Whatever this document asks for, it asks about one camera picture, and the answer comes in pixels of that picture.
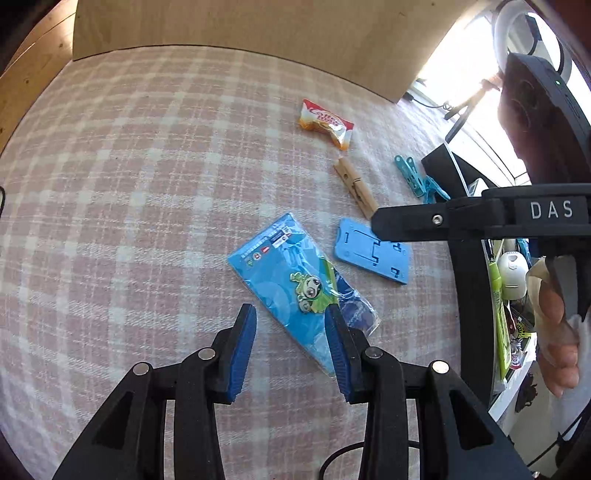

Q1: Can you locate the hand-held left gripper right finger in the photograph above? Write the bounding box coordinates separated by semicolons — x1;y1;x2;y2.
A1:
323;305;532;480

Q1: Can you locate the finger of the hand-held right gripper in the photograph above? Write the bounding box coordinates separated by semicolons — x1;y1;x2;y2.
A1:
372;196;507;243

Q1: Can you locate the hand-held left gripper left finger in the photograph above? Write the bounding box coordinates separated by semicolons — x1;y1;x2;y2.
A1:
52;303;258;480

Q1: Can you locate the blue phone stand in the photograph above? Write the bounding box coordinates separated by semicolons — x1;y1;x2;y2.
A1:
333;218;411;286

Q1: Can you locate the blue card packet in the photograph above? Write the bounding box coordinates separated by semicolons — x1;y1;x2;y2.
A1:
227;212;380;377

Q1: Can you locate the black storage box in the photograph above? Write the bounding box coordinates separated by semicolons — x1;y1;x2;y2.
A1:
420;143;541;425

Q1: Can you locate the green tube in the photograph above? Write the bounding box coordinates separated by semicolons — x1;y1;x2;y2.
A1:
489;258;511;381

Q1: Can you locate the pink plaid cloth desktop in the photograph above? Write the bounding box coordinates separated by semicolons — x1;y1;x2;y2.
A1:
0;44;490;480

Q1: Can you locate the person's right hand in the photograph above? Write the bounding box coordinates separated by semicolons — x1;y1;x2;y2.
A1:
526;256;581;400

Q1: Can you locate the teal plastic clip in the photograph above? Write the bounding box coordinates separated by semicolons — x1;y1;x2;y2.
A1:
394;155;428;197
421;175;451;204

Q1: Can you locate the wooden clothespin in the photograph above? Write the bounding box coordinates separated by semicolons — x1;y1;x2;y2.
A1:
333;157;380;220

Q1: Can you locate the white round device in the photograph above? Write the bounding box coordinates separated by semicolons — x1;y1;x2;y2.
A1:
496;251;528;301

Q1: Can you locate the black tripod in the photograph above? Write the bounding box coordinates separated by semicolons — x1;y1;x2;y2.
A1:
443;78;502;141

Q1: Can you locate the red and white snack packet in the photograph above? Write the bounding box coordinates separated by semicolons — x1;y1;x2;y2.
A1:
298;98;355;151

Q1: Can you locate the window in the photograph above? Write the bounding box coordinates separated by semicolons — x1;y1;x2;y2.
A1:
416;0;532;176

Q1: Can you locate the light oak panel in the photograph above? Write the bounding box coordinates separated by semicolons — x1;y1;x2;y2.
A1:
73;0;476;104

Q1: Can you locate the pine plank board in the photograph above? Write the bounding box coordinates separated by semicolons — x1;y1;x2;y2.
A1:
0;0;79;153

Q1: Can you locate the white ring light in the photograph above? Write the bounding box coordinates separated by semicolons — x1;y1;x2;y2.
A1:
492;0;573;88

